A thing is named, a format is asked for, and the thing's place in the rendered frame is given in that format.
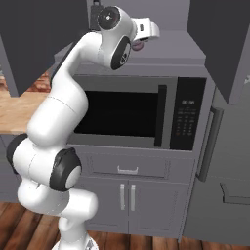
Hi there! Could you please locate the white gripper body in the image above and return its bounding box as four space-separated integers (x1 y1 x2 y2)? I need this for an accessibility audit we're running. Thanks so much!
147 21 161 40

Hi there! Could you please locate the purple round jar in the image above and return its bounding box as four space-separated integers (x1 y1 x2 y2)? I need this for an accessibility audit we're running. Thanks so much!
131 38 145 52

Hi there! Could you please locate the dark grey countertop appliance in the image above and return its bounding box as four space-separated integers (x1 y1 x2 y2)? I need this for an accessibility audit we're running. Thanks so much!
90 0 104 31

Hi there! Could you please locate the dark grey upper cupboard door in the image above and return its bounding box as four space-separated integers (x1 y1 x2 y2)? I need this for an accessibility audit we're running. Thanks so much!
0 0 90 98
187 0 250 105

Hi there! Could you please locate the grey built-in microwave oven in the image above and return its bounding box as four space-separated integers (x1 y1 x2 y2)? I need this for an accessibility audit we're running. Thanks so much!
66 74 208 152

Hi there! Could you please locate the black glass microwave door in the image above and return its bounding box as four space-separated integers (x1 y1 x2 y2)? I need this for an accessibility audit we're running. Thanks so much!
71 76 179 149

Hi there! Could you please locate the grey fridge door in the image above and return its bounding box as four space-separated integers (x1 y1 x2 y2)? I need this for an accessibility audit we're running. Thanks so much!
194 87 250 182

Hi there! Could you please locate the grey lower cupboard door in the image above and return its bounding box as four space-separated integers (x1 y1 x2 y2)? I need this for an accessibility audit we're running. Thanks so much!
79 179 130 234
128 181 190 240

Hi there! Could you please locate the grey fridge drawer front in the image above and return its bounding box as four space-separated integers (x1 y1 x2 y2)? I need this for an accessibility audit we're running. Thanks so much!
182 175 250 247

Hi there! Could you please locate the grey base cupboard run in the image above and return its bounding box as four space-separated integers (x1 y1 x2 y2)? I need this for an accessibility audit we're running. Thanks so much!
0 133 21 203

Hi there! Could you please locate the dark microwave door handle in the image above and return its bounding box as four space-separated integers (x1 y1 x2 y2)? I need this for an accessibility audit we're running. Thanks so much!
153 84 168 148

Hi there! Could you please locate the dark long fridge handle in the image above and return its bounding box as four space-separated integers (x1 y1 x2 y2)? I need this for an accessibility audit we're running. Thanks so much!
196 105 226 183

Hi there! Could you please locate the silver drawer handle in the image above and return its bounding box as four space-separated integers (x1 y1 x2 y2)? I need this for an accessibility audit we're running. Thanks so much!
116 165 140 176

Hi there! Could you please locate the silver cupboard door handle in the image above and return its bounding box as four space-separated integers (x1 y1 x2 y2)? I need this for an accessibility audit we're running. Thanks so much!
129 184 137 212
119 183 126 211

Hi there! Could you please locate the dark fridge drawer handle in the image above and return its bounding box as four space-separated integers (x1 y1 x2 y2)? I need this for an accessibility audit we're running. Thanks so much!
219 182 250 206

